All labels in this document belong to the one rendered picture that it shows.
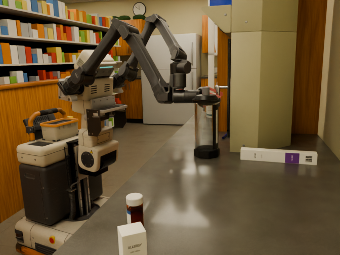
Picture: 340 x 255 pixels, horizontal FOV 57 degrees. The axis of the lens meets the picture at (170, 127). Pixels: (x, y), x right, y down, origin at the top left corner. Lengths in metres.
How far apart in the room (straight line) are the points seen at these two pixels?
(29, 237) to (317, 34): 2.06
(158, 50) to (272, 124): 5.20
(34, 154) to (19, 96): 1.15
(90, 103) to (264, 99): 1.04
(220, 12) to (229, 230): 0.82
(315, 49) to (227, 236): 1.13
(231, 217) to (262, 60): 0.67
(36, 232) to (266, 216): 1.73
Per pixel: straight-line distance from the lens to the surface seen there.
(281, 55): 1.34
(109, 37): 1.63
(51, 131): 2.19
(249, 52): 1.26
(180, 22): 7.02
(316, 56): 1.65
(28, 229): 2.35
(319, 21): 1.66
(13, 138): 3.12
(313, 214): 0.86
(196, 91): 1.29
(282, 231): 0.77
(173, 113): 6.41
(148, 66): 1.44
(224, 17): 1.27
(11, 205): 3.19
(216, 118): 1.20
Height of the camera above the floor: 1.31
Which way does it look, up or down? 12 degrees down
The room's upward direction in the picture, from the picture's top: 2 degrees counter-clockwise
